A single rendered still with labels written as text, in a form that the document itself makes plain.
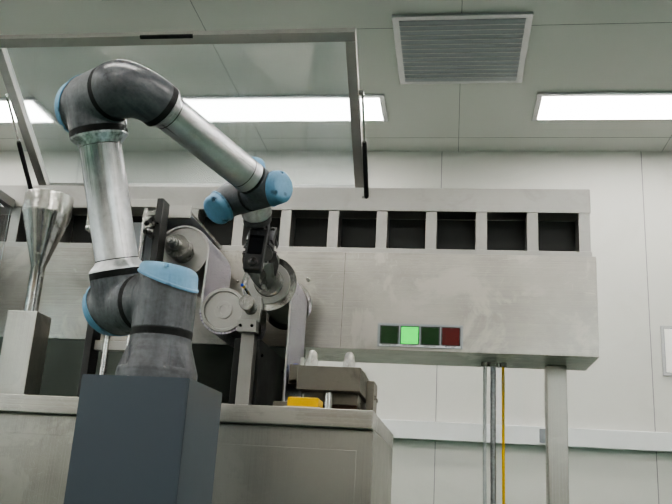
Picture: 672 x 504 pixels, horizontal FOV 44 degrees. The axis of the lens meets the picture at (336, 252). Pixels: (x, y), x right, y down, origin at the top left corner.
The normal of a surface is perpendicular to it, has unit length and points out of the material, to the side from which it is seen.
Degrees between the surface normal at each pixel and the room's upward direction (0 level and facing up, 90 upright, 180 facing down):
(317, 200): 90
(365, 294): 90
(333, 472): 90
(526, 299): 90
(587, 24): 180
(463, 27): 180
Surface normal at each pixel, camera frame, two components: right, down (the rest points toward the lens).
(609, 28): -0.06, 0.96
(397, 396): -0.13, -0.29
